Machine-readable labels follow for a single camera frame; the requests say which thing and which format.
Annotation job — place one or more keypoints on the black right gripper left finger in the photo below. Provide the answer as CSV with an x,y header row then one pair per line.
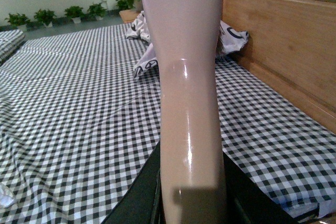
x,y
142,202

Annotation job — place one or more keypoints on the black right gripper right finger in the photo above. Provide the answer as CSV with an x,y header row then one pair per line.
x,y
247,203

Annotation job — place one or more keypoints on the beige hand brush black bristles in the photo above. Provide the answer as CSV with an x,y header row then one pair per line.
x,y
184,34

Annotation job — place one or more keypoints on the black white checkered bedsheet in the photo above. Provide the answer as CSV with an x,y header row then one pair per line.
x,y
77,128

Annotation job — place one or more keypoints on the white patterned pillow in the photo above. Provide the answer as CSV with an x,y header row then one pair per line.
x,y
229,41

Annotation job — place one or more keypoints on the far wooden nightstand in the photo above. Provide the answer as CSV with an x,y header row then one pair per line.
x,y
129,15

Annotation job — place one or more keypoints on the wooden bed headboard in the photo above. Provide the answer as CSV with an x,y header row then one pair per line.
x,y
291,48

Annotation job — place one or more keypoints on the small potted plant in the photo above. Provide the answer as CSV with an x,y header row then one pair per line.
x,y
75,13
45,16
97,11
18,20

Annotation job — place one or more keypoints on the folded checkered blanket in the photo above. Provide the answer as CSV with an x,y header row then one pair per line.
x,y
10,41

